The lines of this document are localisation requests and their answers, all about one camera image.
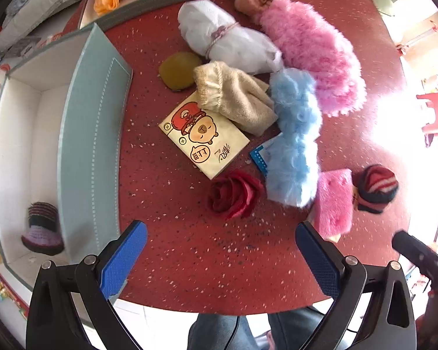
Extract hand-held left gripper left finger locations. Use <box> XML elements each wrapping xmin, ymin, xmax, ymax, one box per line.
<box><xmin>25</xmin><ymin>220</ymin><xmax>148</xmax><ymax>350</ymax></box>

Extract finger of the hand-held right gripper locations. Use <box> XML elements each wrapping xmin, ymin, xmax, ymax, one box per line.
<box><xmin>392</xmin><ymin>230</ymin><xmax>438</xmax><ymax>292</ymax></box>

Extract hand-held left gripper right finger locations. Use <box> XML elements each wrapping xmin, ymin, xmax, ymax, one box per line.
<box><xmin>295</xmin><ymin>221</ymin><xmax>418</xmax><ymax>350</ymax></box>

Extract light blue fluffy duster cover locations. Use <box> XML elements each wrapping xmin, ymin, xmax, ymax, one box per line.
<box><xmin>265</xmin><ymin>67</ymin><xmax>324</xmax><ymax>208</ymax></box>

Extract cartoon print tissue packet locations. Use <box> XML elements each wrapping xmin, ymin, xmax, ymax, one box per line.
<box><xmin>158</xmin><ymin>91</ymin><xmax>251</xmax><ymax>180</ymax></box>

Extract pink sponge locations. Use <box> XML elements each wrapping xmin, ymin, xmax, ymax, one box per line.
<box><xmin>308</xmin><ymin>169</ymin><xmax>354</xmax><ymax>243</ymax></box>

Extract dark red striped sock ball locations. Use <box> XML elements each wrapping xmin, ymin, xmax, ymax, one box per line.
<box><xmin>352</xmin><ymin>165</ymin><xmax>399</xmax><ymax>215</ymax></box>

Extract purple striped knit sock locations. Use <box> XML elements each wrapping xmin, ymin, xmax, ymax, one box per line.
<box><xmin>21</xmin><ymin>202</ymin><xmax>65</xmax><ymax>256</ymax></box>

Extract red fabric rose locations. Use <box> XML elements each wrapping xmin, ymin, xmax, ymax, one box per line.
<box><xmin>207</xmin><ymin>169</ymin><xmax>265</xmax><ymax>221</ymax></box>

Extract person's blue jeans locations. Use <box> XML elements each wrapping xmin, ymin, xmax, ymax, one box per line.
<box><xmin>188</xmin><ymin>308</ymin><xmax>333</xmax><ymax>350</ymax></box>

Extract grey green stitched storage box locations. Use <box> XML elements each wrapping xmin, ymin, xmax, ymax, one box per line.
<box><xmin>0</xmin><ymin>22</ymin><xmax>134</xmax><ymax>321</ymax></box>

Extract beige sock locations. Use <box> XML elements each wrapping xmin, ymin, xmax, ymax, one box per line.
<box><xmin>193</xmin><ymin>61</ymin><xmax>278</xmax><ymax>137</ymax></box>

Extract olive green round pad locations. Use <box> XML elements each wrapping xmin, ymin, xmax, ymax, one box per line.
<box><xmin>159</xmin><ymin>52</ymin><xmax>203</xmax><ymax>91</ymax></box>

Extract pink fluffy duster cover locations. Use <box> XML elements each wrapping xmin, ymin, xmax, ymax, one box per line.
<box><xmin>253</xmin><ymin>0</ymin><xmax>367</xmax><ymax>118</ymax></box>

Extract white pole with red fittings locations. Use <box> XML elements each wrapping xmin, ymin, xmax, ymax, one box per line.
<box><xmin>396</xmin><ymin>18</ymin><xmax>438</xmax><ymax>55</ymax></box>

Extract grey rimmed storage box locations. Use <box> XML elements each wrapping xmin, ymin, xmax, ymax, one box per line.
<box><xmin>78</xmin><ymin>0</ymin><xmax>265</xmax><ymax>32</ymax></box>

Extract orange fabric flower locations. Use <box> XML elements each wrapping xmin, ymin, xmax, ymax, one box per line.
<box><xmin>93</xmin><ymin>0</ymin><xmax>122</xmax><ymax>17</ymax></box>

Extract white paper bundle with string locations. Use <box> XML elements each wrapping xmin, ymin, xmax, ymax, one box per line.
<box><xmin>178</xmin><ymin>0</ymin><xmax>284</xmax><ymax>75</ymax></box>

